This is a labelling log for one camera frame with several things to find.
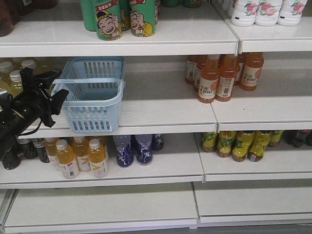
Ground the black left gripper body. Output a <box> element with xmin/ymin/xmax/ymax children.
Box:
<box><xmin>12</xmin><ymin>68</ymin><xmax>55</xmax><ymax>128</ymax></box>

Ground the white peach drink bottle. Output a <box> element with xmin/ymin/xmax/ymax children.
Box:
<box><xmin>277</xmin><ymin>0</ymin><xmax>307</xmax><ymax>26</ymax></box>
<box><xmin>231</xmin><ymin>0</ymin><xmax>259</xmax><ymax>27</ymax></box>
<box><xmin>255</xmin><ymin>0</ymin><xmax>282</xmax><ymax>27</ymax></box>

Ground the blue sports drink bottle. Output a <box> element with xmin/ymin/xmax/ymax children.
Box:
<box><xmin>113</xmin><ymin>135</ymin><xmax>134</xmax><ymax>167</ymax></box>
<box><xmin>152</xmin><ymin>134</ymin><xmax>164</xmax><ymax>151</ymax></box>
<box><xmin>135</xmin><ymin>134</ymin><xmax>153</xmax><ymax>165</ymax></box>

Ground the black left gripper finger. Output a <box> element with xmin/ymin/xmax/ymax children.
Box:
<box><xmin>48</xmin><ymin>89</ymin><xmax>69</xmax><ymax>115</ymax></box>
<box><xmin>34</xmin><ymin>69</ymin><xmax>62</xmax><ymax>89</ymax></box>

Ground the pale yellow drink bottle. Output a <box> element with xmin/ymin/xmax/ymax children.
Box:
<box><xmin>0</xmin><ymin>70</ymin><xmax>23</xmax><ymax>97</ymax></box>
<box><xmin>21</xmin><ymin>59</ymin><xmax>53</xmax><ymax>75</ymax></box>

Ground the yellow lemon tea bottle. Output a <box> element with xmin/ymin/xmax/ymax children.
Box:
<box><xmin>216</xmin><ymin>131</ymin><xmax>236</xmax><ymax>157</ymax></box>
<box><xmin>231</xmin><ymin>130</ymin><xmax>255</xmax><ymax>162</ymax></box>
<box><xmin>201</xmin><ymin>132</ymin><xmax>217</xmax><ymax>152</ymax></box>
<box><xmin>268</xmin><ymin>130</ymin><xmax>284</xmax><ymax>147</ymax></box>
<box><xmin>247</xmin><ymin>130</ymin><xmax>272</xmax><ymax>162</ymax></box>

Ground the orange vitamin drink bottle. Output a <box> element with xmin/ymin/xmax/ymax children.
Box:
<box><xmin>56</xmin><ymin>139</ymin><xmax>79</xmax><ymax>179</ymax></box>
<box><xmin>88</xmin><ymin>139</ymin><xmax>108</xmax><ymax>178</ymax></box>
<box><xmin>72</xmin><ymin>136</ymin><xmax>91</xmax><ymax>172</ymax></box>

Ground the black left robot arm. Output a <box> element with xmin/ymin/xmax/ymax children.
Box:
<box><xmin>0</xmin><ymin>68</ymin><xmax>69</xmax><ymax>170</ymax></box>

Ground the dark tea bottle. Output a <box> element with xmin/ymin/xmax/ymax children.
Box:
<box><xmin>17</xmin><ymin>138</ymin><xmax>37</xmax><ymax>159</ymax></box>
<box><xmin>32</xmin><ymin>138</ymin><xmax>50</xmax><ymax>163</ymax></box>

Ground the orange C100 juice bottle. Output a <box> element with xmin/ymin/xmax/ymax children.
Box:
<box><xmin>239</xmin><ymin>52</ymin><xmax>264</xmax><ymax>91</ymax></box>
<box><xmin>197</xmin><ymin>54</ymin><xmax>220</xmax><ymax>103</ymax></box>
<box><xmin>215</xmin><ymin>54</ymin><xmax>237</xmax><ymax>102</ymax></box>

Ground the light blue plastic basket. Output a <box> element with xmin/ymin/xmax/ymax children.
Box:
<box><xmin>52</xmin><ymin>57</ymin><xmax>125</xmax><ymax>134</ymax></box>

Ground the green cartoon drink can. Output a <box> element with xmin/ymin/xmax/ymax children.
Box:
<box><xmin>93</xmin><ymin>0</ymin><xmax>122</xmax><ymax>41</ymax></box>
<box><xmin>129</xmin><ymin>0</ymin><xmax>156</xmax><ymax>37</ymax></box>

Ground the plastic cola bottle red label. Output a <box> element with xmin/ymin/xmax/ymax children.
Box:
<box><xmin>286</xmin><ymin>129</ymin><xmax>312</xmax><ymax>148</ymax></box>

